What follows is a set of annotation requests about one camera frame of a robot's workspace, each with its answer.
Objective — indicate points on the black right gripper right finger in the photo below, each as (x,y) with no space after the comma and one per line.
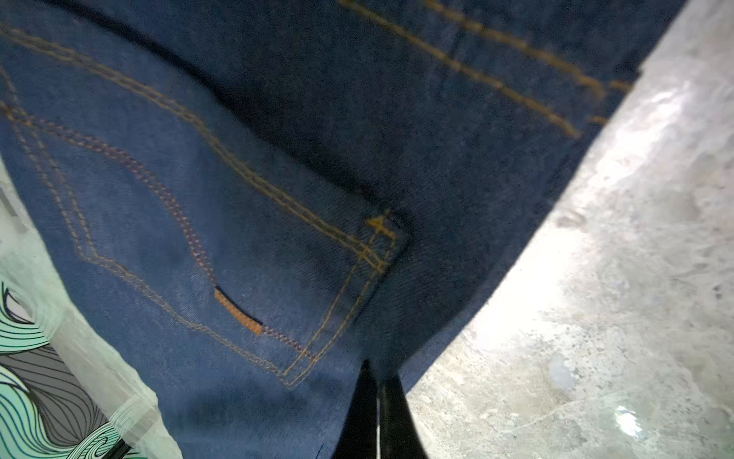
(398,436)

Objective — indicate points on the dark blue denim trousers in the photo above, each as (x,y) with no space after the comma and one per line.
(250,200)

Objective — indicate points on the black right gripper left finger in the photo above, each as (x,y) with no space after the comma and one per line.
(359,437)

